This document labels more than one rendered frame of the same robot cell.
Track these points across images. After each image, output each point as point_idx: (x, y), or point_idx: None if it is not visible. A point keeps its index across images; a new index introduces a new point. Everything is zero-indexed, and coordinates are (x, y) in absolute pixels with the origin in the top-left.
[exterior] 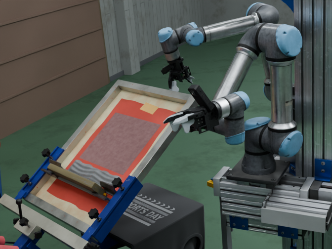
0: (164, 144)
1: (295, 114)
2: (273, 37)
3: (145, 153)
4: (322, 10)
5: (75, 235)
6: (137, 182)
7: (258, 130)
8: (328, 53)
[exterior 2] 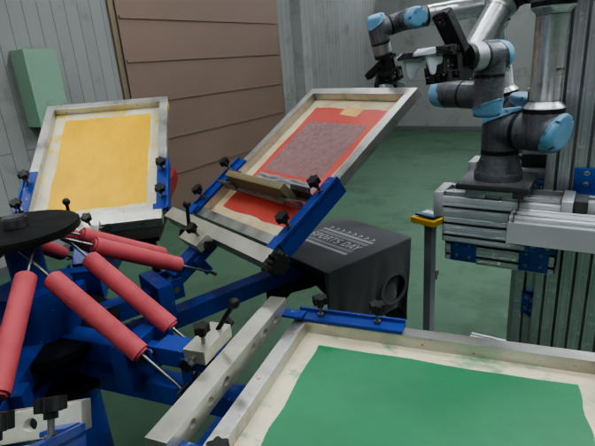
0: (374, 142)
1: None
2: None
3: (348, 156)
4: None
5: (256, 244)
6: (339, 184)
7: (506, 119)
8: None
